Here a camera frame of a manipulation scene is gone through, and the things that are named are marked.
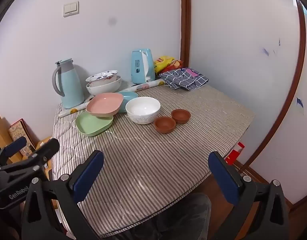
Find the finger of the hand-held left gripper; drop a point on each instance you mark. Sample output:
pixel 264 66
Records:
pixel 47 148
pixel 16 146

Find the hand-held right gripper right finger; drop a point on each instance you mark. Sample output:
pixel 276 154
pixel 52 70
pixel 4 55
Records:
pixel 222 177

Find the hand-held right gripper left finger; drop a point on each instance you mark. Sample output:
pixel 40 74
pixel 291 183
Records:
pixel 89 173

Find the green plate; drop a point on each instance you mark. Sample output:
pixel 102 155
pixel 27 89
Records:
pixel 93 126

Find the pink plate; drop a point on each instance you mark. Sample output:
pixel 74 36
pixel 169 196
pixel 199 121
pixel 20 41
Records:
pixel 103 103

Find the small brown bowl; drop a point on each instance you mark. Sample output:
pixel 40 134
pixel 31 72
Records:
pixel 181 116
pixel 164 125

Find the white bowl with grey pattern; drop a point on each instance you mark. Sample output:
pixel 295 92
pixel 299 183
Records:
pixel 143 107

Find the blue plate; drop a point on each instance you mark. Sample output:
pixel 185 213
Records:
pixel 130 96

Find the patterned flat box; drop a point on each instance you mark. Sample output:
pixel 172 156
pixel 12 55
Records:
pixel 19 131

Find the wooden board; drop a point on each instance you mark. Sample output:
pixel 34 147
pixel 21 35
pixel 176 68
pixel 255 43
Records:
pixel 1 137

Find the red box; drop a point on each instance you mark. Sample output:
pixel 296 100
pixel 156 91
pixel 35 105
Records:
pixel 234 155

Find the light blue thermos jug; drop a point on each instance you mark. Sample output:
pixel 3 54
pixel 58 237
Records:
pixel 71 87

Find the striped blanket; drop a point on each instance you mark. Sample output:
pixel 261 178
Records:
pixel 156 167

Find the large white patterned bowl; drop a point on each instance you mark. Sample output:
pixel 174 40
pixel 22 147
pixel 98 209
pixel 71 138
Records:
pixel 103 88

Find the curved wooden trim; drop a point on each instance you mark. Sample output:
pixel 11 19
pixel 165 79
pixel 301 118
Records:
pixel 281 110

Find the white bowl with red print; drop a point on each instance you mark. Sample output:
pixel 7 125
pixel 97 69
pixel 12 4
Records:
pixel 101 75

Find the grey checked cloth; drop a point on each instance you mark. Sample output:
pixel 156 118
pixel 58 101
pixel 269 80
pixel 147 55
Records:
pixel 183 81

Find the rolled white printed mat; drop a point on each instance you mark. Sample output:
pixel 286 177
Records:
pixel 146 85

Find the pink paper note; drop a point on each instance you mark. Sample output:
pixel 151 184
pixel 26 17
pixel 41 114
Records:
pixel 193 72

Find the light blue electric kettle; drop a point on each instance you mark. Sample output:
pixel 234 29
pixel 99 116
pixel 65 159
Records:
pixel 139 67

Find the red snack bag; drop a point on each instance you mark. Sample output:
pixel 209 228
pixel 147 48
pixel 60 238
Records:
pixel 174 66

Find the yellow chips bag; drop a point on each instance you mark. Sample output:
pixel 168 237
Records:
pixel 162 62

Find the white light switch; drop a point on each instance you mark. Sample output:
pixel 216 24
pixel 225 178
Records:
pixel 71 8

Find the wooden door frame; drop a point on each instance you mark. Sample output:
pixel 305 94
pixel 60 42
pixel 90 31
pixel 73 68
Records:
pixel 185 25

